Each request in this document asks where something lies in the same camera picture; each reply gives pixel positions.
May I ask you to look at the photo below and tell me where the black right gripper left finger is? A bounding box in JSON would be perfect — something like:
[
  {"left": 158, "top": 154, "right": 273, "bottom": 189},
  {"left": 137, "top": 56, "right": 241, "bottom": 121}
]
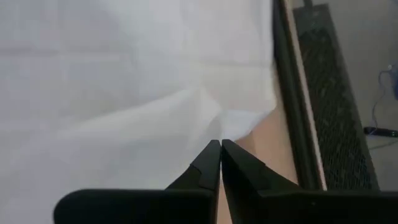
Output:
[{"left": 53, "top": 139, "right": 221, "bottom": 224}]

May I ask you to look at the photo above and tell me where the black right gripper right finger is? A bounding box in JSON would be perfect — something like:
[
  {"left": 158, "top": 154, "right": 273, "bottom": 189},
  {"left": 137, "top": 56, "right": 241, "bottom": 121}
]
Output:
[{"left": 221, "top": 139, "right": 398, "bottom": 224}]

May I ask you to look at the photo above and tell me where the white cloth napkin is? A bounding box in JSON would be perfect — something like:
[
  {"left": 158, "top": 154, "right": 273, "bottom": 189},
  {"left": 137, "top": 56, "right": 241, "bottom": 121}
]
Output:
[{"left": 0, "top": 0, "right": 278, "bottom": 224}]

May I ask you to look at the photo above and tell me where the black perforated floor mat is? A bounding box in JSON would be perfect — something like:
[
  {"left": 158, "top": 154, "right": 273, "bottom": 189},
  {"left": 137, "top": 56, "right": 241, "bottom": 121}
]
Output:
[{"left": 292, "top": 2, "right": 381, "bottom": 191}]

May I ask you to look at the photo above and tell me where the black elongated device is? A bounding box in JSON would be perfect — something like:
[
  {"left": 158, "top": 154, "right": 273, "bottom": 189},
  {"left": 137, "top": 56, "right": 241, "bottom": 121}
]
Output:
[{"left": 363, "top": 126, "right": 398, "bottom": 138}]

